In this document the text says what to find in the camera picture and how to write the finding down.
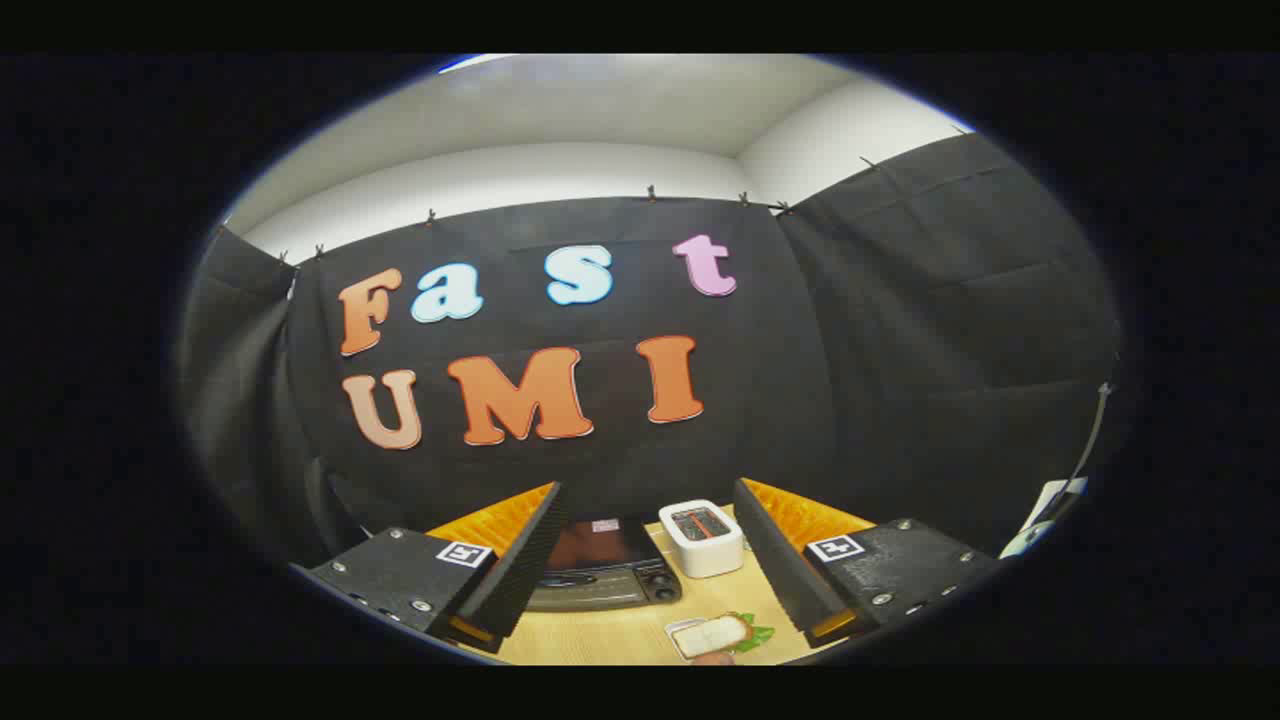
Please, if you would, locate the white slot toaster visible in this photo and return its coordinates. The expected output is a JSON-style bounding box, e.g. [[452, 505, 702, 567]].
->
[[658, 499, 745, 579]]

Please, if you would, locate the row of small cloth clips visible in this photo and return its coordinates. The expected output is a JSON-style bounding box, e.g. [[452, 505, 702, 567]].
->
[[275, 155, 881, 266]]

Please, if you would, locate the black toaster oven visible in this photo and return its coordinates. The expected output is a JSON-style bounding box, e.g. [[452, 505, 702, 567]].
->
[[525, 515, 684, 613]]

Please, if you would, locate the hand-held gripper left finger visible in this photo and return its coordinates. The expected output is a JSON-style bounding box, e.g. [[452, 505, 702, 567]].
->
[[310, 482, 567, 654]]

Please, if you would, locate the sandwich with lettuce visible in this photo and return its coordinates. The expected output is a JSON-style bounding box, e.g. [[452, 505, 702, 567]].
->
[[672, 612, 776, 661]]

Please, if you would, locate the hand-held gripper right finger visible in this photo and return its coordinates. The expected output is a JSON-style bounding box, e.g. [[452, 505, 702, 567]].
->
[[733, 477, 1001, 649]]

